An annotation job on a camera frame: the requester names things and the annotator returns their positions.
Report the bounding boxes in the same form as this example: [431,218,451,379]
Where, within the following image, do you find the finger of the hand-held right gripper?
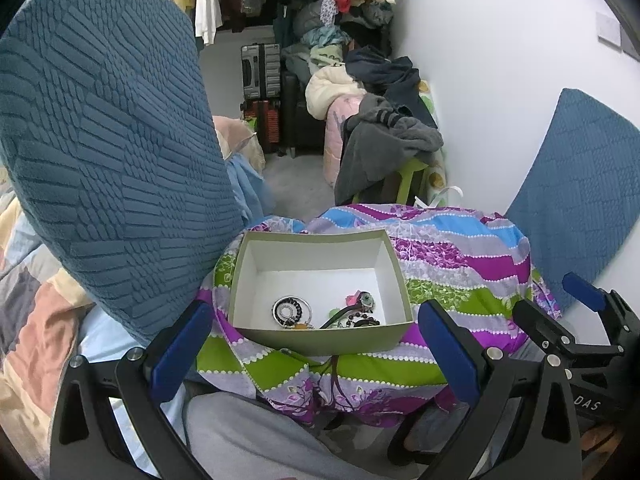
[561,271,640,362]
[511,299,632,424]

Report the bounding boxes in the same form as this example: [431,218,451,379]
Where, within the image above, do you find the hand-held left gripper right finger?
[416,300,584,480]

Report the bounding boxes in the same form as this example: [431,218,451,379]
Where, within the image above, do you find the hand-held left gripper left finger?
[50,300,217,480]

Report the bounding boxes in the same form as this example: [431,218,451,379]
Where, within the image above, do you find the dark red bead bracelet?
[340,310,381,329]

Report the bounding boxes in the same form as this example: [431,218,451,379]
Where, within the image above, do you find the black hair stick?
[319,305,362,329]

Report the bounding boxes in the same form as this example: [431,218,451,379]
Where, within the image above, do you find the pale green cardboard box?
[228,228,415,356]

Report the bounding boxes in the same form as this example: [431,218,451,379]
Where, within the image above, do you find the small blue quilted cushion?
[505,87,640,314]

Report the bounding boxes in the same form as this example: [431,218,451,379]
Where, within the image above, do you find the purple green striped printed cloth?
[195,202,564,429]

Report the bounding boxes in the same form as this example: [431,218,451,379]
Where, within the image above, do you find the black chair base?
[387,410,437,467]

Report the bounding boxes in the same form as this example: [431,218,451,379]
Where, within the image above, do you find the person's grey trousers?
[184,389,501,480]

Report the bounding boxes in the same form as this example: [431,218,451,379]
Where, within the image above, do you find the patchwork bed blanket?
[0,165,103,463]

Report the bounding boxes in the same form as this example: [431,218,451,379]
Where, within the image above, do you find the white clothes hanger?
[414,185,464,209]

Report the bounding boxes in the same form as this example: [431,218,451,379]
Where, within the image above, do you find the green plastic stool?
[389,157,431,206]

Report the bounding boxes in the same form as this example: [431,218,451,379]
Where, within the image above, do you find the light blue cloth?
[224,152,277,222]

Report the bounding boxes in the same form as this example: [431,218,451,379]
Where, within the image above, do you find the large blue quilted cushion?
[0,0,247,345]

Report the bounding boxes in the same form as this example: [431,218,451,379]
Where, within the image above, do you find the grey clothing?
[333,92,445,206]

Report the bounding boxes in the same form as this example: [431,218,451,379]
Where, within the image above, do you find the beige pink pillow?
[212,115,267,172]

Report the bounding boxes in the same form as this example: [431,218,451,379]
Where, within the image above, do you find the red black suitcase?
[244,98,282,154]

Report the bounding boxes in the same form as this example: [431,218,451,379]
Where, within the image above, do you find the pink floral quilt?
[322,97,362,187]

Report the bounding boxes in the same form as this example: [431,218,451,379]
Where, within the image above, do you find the dark navy jacket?
[344,45,437,127]

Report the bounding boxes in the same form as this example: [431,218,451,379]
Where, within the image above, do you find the cream quilt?
[304,64,367,122]

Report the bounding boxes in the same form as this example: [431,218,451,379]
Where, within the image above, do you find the grey suitcase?
[240,42,282,101]

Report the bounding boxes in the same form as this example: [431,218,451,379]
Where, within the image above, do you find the pile of clothes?
[279,0,397,77]

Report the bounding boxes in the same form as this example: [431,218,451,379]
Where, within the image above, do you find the white wall plate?
[597,12,622,47]

